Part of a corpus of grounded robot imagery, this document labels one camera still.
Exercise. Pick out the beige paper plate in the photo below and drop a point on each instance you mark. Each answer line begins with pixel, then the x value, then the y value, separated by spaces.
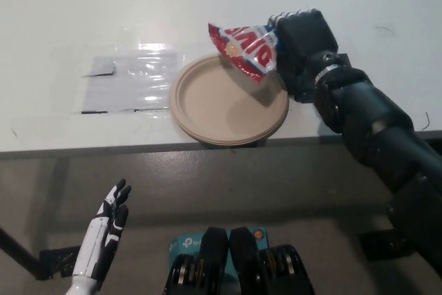
pixel 214 108

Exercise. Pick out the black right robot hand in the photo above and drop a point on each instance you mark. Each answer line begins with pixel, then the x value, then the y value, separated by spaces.
pixel 305 43

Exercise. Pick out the black table leg with foot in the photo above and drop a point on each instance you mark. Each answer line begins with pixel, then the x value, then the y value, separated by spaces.
pixel 376 245
pixel 58 260

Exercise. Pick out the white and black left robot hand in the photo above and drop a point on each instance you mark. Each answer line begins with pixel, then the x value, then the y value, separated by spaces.
pixel 100 236

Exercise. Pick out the clear plastic sheet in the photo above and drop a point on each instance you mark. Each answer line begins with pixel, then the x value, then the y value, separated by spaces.
pixel 131 84

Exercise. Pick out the teal router box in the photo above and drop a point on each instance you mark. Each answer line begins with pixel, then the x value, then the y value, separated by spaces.
pixel 184 243

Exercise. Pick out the red blue sunflower seed bag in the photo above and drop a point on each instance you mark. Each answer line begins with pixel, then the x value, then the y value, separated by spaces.
pixel 248 49

